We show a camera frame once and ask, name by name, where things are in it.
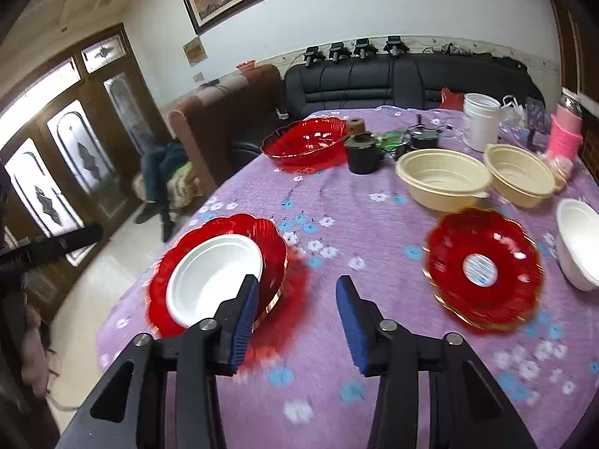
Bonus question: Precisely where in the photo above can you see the plastic bag of snacks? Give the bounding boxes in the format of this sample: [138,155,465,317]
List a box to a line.
[539,152,574,193]

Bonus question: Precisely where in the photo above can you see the wooden cabinet counter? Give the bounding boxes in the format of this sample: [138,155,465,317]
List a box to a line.
[550,0,598,175]

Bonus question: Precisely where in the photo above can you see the red plastic bag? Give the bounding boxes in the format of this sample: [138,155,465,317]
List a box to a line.
[441,87,465,110]

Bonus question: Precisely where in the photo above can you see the deep red glass bowl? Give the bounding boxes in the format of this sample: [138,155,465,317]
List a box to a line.
[261,117,346,167]

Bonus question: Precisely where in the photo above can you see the white plastic jar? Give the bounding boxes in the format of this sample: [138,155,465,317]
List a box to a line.
[463,93,501,152]

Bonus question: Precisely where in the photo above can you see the large white paper bowl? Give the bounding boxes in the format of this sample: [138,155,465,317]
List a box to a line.
[555,199,599,292]

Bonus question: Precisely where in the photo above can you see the black motor with gear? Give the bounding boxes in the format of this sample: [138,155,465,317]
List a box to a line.
[344,117,382,175]

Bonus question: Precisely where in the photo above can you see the wooden glass door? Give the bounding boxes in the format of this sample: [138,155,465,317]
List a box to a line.
[1,24,171,321]

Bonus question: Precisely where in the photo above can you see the purple floral tablecloth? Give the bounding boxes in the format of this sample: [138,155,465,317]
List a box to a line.
[95,106,599,449]

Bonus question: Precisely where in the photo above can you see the brown armchair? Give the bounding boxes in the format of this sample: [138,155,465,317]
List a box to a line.
[168,64,286,192]

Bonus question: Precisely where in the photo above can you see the black leather sofa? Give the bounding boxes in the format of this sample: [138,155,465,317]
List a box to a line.
[228,53,544,170]

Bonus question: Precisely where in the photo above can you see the red gold-rimmed labelled plate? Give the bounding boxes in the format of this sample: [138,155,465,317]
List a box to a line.
[423,207,544,332]

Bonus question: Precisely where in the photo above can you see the large red scalloped plate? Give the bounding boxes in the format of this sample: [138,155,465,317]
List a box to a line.
[146,214,287,337]

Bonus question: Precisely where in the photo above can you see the small white paper bowl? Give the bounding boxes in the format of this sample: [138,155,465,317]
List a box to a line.
[165,234,263,329]

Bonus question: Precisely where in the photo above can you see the grey black electric motor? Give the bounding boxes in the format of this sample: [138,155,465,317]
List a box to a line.
[407,114,443,150]

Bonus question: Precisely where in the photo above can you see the seated person in jeans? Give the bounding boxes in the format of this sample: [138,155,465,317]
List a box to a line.
[135,139,188,243]

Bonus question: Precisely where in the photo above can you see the beige plastic bowl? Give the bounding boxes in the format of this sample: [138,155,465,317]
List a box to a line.
[396,149,492,213]
[483,144,557,209]

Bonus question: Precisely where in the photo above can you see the black clamp on sofa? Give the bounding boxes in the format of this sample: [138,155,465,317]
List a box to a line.
[384,36,410,58]
[302,46,325,69]
[353,37,378,61]
[328,42,352,64]

